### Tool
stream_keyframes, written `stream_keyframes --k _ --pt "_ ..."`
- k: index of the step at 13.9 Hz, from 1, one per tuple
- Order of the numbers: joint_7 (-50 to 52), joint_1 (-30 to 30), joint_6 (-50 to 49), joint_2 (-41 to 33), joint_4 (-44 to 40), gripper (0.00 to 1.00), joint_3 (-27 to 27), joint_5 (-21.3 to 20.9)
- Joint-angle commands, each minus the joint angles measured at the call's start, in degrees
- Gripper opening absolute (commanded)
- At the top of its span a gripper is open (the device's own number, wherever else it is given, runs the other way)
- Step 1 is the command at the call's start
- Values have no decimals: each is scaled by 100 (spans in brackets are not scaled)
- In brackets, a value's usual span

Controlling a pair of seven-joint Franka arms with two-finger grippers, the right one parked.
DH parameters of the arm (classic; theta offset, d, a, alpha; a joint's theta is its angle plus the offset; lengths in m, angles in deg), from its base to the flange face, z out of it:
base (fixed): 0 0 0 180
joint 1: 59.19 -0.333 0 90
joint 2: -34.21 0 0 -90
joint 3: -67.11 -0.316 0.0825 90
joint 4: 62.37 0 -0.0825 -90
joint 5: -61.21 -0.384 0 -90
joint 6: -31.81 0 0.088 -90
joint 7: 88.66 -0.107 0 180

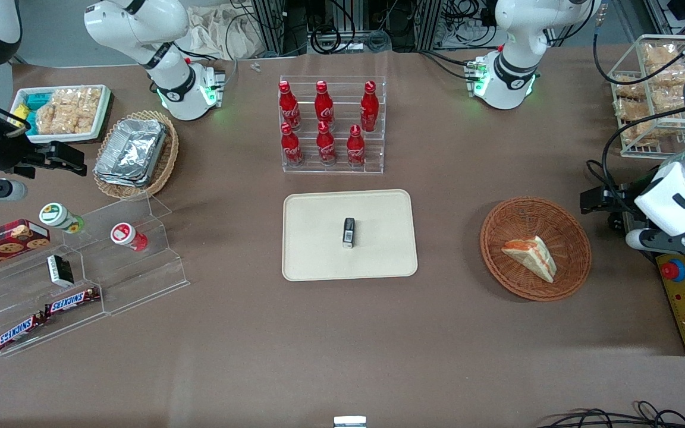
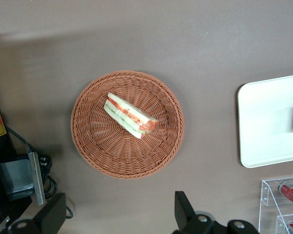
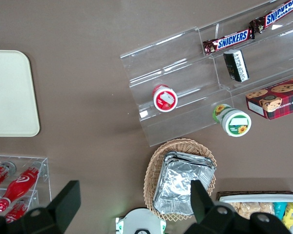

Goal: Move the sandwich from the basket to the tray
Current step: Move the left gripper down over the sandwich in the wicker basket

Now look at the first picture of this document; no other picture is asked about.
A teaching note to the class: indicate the red cola bottle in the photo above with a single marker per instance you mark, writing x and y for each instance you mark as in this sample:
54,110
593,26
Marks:
369,107
325,145
355,148
291,147
324,107
289,107

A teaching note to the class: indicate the red emergency stop button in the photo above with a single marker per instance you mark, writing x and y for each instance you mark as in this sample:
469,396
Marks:
673,270

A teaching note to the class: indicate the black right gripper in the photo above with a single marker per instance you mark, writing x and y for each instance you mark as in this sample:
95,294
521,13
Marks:
14,152

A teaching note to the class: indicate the black and white small box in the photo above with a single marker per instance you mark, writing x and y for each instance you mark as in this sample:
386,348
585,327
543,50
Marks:
60,270

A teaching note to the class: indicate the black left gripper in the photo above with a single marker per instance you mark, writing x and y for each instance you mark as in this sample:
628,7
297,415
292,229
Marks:
615,204

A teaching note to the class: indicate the green sunflower lid cup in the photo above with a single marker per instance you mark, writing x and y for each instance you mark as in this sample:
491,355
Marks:
57,215

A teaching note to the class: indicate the snickers chocolate bar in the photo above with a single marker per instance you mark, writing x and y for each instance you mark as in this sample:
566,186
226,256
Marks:
18,331
72,301

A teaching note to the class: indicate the red plaid cookie box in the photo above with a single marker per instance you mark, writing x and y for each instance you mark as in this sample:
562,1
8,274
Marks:
3,244

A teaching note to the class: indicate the brown wicker basket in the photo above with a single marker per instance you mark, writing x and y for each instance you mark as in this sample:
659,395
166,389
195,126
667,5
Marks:
515,214

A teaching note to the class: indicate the beige plastic tray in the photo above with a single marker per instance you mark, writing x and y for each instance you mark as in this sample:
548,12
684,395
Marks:
319,244

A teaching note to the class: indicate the small silver white device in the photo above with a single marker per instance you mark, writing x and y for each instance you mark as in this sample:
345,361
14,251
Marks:
349,422

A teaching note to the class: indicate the aluminium profile frame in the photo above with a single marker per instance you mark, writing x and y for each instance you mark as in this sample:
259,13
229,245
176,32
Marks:
277,27

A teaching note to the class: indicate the light wicker basket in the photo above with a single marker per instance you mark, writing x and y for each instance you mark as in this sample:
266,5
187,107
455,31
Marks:
167,157

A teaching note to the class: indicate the white cloth bag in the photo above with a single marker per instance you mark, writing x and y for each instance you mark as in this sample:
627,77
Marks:
223,32

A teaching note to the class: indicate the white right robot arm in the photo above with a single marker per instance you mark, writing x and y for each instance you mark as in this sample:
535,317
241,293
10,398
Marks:
140,27

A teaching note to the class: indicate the clear acrylic bottle rack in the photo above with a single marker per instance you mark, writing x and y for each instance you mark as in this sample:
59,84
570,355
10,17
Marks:
342,163

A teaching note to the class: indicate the yellow snack packet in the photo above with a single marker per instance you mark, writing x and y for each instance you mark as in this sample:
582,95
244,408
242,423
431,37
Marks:
20,111

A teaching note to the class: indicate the red lid cup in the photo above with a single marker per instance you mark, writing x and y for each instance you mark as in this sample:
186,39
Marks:
125,235

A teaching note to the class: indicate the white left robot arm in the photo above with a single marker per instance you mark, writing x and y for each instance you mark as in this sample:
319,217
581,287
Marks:
515,41

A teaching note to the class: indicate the stacked aluminium foil trays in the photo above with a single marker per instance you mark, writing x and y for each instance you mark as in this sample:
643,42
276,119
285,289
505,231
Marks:
131,151

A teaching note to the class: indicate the clear bag of fried snacks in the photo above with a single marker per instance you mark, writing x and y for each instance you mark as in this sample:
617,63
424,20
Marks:
629,88
666,98
637,132
669,74
631,109
660,54

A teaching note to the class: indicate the teal snack packet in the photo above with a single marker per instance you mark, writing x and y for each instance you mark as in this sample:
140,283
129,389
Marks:
37,100

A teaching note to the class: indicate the triangular sandwich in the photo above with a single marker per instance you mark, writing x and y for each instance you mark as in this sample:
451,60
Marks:
533,254

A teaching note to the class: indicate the white rectangular snack tray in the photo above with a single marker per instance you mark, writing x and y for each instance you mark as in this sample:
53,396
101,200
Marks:
101,113

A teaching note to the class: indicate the bag of rice crackers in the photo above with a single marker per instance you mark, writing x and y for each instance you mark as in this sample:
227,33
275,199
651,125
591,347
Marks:
69,110

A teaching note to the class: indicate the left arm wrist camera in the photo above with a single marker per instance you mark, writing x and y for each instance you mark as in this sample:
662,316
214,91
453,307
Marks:
669,244

